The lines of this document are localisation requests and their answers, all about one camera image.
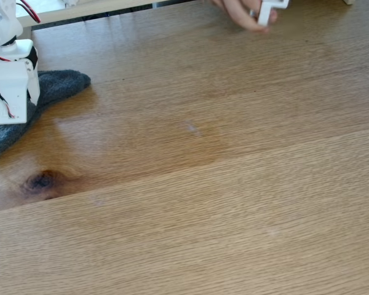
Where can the grey fluffy sock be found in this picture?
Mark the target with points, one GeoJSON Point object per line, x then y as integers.
{"type": "Point", "coordinates": [59, 86]}

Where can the person's hand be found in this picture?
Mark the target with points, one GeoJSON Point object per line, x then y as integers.
{"type": "Point", "coordinates": [238, 12]}

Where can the white wooden riser stand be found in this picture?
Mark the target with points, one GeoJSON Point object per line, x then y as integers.
{"type": "Point", "coordinates": [80, 10]}

